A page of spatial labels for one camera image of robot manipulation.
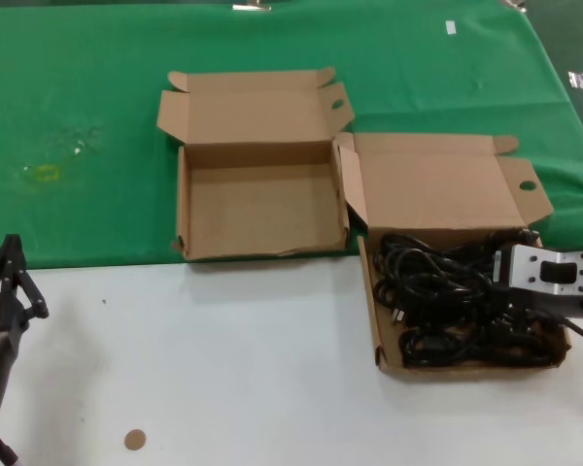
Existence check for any round brown cardboard disc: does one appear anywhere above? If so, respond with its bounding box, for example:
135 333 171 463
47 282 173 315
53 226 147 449
124 429 148 452

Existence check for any black power cable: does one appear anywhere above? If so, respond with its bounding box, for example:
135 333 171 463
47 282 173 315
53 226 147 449
376 232 497 293

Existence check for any green table cloth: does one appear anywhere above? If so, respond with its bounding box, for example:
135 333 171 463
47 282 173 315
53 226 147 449
0 0 583 271

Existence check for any black cable with silver prongs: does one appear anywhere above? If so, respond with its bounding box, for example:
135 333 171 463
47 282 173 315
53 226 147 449
372 276 487 334

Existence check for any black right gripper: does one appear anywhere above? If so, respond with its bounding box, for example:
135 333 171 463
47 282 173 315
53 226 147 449
487 227 567 335

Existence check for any black cable with block connector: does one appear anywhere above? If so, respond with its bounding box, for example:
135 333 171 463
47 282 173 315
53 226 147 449
400 324 565 369

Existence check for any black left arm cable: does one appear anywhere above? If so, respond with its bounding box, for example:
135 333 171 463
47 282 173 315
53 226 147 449
0 431 23 466

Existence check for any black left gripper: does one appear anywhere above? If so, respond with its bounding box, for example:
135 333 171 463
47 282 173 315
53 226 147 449
0 233 51 349

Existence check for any open brown cardboard box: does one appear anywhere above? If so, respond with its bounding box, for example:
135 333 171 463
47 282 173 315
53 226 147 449
333 131 573 378

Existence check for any cardboard box with torn rim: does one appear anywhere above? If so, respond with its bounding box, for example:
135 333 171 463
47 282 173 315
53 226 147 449
155 66 356 263

